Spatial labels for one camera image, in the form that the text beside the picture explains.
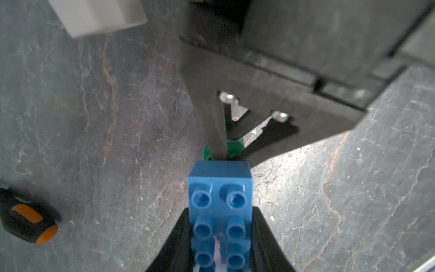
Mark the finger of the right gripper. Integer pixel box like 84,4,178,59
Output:
180,42,238,160

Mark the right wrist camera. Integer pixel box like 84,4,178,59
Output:
49,0,148,38

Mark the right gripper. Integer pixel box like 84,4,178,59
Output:
181,1,435,167

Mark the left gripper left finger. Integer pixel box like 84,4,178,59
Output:
146,208,192,272

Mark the long blue lego brick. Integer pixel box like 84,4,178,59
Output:
188,160,253,272

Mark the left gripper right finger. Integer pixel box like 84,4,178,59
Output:
250,207,295,272

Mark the orange black screwdriver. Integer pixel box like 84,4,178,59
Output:
1,188,58,245

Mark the green lego brick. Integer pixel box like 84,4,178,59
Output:
203,141,245,161

